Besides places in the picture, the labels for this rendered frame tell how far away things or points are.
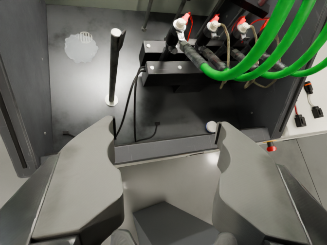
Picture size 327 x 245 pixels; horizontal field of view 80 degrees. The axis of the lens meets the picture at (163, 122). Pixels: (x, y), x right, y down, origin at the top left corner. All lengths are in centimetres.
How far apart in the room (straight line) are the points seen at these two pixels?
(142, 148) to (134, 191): 97
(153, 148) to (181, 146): 8
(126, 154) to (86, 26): 46
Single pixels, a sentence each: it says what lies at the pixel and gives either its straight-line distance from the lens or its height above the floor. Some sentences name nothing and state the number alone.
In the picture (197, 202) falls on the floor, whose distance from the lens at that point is 160.
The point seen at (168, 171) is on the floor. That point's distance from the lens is 150.
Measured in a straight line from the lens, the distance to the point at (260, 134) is 66.
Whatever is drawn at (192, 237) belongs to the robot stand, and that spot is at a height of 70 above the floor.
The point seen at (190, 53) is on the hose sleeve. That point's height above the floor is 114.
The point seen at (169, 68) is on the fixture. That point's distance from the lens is 55.
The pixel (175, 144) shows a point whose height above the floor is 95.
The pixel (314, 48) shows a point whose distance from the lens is 41.
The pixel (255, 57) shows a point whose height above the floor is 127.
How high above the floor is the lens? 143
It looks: 69 degrees down
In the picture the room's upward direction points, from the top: 49 degrees clockwise
